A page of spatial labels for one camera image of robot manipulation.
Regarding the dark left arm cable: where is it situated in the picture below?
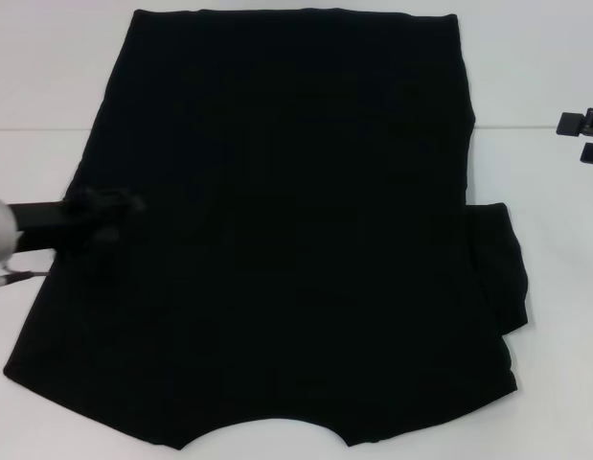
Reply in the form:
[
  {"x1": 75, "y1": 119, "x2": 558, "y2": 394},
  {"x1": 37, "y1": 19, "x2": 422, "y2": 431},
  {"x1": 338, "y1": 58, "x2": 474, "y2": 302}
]
[{"x1": 0, "y1": 269, "x2": 49, "y2": 290}]

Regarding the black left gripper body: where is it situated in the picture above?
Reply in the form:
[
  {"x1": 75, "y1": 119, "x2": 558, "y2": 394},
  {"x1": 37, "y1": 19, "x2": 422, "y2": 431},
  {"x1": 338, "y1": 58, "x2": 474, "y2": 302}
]
[{"x1": 8, "y1": 200, "x2": 94, "y2": 253}]

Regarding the black t-shirt with white print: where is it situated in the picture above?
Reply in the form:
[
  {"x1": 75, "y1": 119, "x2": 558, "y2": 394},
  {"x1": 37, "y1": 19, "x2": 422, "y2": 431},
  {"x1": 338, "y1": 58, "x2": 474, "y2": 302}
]
[{"x1": 2, "y1": 7, "x2": 535, "y2": 454}]

